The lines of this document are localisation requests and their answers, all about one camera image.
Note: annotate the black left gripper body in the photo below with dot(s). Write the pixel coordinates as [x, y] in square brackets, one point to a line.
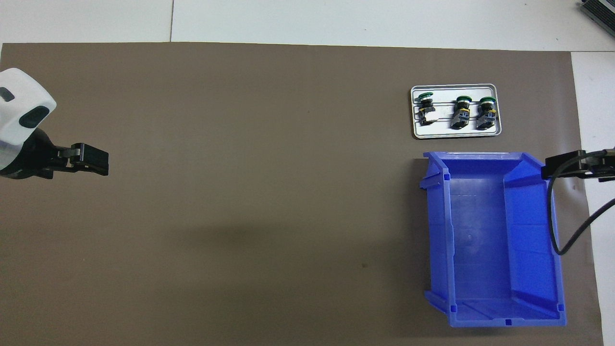
[38, 154]

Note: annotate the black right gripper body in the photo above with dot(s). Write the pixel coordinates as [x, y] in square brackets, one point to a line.
[603, 166]

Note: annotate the green push button switch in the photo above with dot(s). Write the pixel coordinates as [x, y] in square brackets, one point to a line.
[486, 115]
[461, 115]

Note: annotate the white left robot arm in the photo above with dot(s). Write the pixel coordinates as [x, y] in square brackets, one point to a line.
[21, 101]

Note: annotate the green button with white block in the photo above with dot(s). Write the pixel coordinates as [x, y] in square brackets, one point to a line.
[426, 113]

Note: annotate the blue plastic storage bin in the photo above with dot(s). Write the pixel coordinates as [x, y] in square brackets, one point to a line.
[480, 240]

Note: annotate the silver metal tray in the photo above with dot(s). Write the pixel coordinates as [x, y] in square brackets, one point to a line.
[442, 130]

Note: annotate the brown table mat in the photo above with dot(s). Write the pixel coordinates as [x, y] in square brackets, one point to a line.
[240, 192]

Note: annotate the grey ribbed device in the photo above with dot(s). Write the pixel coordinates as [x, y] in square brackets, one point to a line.
[600, 12]

